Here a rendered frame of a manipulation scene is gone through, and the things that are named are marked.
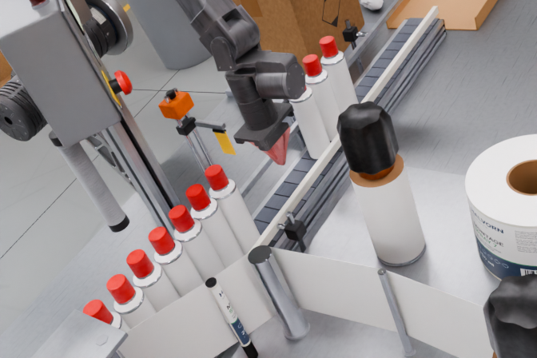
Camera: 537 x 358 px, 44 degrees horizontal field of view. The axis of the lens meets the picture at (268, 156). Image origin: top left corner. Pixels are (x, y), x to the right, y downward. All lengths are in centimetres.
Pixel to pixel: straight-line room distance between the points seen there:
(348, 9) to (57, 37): 106
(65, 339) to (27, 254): 233
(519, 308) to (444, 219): 53
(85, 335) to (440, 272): 57
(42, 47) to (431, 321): 64
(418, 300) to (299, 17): 89
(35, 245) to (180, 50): 142
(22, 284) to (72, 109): 218
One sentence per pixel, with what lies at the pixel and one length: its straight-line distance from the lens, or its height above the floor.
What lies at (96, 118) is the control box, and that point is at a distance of 100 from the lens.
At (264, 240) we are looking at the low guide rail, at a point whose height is 91.
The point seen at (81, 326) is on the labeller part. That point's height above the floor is 114.
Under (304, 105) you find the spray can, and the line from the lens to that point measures 134.
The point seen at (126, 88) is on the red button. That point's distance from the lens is 100.
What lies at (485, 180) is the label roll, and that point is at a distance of 107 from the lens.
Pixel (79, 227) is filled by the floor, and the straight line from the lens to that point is 321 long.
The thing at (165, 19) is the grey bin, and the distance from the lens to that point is 386.
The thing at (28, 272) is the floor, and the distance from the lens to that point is 317.
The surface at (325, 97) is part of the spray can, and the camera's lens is 139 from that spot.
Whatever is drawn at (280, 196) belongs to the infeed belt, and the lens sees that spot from 138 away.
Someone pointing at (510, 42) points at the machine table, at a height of 83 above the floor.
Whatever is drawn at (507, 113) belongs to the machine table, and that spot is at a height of 83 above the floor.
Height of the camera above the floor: 175
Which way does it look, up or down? 35 degrees down
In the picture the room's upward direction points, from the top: 23 degrees counter-clockwise
